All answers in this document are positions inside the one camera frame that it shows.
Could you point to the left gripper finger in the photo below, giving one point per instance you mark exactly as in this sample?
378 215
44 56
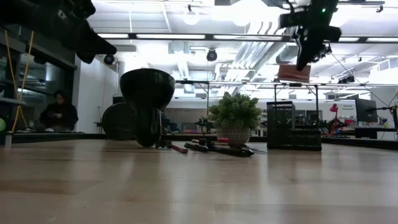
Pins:
96 46
85 59

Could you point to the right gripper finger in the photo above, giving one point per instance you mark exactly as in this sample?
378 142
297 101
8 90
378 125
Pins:
306 53

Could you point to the black gooseneck desk lamp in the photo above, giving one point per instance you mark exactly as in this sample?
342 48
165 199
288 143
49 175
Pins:
146 90

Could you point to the black binder clip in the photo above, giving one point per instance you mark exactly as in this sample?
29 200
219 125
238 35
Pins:
163 144

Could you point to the distant small robot arm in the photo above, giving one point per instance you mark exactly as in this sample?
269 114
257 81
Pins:
203 123

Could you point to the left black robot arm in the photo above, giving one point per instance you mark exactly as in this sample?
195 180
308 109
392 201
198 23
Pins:
25 15

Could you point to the black mesh desk organizer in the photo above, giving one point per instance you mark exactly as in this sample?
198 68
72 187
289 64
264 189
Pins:
280 130

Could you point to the black ceiling fixture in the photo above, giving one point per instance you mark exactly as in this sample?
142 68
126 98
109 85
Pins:
346 80

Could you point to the person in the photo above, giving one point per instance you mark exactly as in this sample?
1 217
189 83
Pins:
59 115

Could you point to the black computer monitor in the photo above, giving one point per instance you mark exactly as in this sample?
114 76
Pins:
366 110

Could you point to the artificial green potted plant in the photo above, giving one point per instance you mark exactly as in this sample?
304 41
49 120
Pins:
234 112

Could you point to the white globe pendant lamp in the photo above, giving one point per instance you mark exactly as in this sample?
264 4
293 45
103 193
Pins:
191 17

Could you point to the black background desk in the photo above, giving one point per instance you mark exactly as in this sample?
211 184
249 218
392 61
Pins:
373 130

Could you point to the black ceiling camera cluster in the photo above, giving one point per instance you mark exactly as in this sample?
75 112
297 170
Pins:
325 51

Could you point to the overhead frame beam with lights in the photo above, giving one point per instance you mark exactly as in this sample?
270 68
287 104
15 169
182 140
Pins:
171 36

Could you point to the black aluminium table frame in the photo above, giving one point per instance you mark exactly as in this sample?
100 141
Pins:
46 137

